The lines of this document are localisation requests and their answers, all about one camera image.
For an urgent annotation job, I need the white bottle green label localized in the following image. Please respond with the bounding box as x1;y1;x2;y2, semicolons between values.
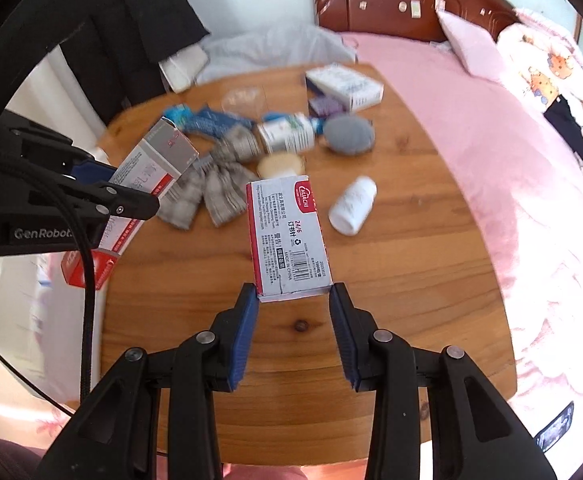
257;112;328;155

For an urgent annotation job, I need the white crumpled cloth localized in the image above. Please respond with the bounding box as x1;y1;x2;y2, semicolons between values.
198;25;359;86

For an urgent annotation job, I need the purple small pouch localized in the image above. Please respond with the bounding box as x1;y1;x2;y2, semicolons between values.
308;95;349;120

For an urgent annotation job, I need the black braided cable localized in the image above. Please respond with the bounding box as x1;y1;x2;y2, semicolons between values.
21;165;97;406

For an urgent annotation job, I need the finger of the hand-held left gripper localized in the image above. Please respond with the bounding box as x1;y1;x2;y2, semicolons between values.
28;182;160;222
1;120;118;184

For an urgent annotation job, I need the dark clothing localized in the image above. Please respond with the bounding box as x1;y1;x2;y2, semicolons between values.
544;95;583;168

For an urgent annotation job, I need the black phone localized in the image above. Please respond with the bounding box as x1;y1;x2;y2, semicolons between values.
535;401;575;453

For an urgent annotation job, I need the black hanging jacket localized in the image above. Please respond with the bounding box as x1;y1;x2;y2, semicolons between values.
58;0;211;126

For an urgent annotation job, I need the pink pillow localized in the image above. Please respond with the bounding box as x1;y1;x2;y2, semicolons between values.
436;10;507;83

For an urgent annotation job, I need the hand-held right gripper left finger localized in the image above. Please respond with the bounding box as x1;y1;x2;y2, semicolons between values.
34;283;260;480

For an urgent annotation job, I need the white hanging garment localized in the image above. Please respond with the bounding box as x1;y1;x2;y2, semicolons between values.
158;45;210;94

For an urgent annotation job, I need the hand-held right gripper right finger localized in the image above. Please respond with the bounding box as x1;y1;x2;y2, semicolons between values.
328;282;558;480

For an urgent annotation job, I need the plaid fabric bow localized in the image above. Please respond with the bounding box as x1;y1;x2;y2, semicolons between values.
156;126;264;232

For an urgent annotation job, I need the white box blue print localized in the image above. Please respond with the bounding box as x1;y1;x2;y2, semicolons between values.
305;62;385;112

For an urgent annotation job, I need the white cartoon pillow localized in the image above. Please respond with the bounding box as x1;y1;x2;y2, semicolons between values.
496;7;583;116

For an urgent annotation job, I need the clear plastic bag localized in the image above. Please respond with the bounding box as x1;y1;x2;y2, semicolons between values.
220;86;266;117

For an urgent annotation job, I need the red white staples box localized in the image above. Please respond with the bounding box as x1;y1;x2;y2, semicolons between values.
245;174;333;303

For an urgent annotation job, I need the white pill bottle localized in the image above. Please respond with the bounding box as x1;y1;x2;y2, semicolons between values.
328;175;378;237

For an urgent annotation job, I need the round gold tin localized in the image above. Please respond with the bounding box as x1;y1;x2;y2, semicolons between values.
256;152;306;179

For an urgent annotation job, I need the white floral curtain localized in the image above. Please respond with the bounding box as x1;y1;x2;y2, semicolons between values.
0;50;122;441

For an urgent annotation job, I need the blue lettered packet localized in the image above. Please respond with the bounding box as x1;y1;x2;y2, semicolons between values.
191;105;254;137

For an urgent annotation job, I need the pink bed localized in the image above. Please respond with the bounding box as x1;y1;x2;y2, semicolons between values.
339;32;583;461

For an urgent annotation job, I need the grey red toothpaste box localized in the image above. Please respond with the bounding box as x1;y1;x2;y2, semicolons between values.
61;116;200;291

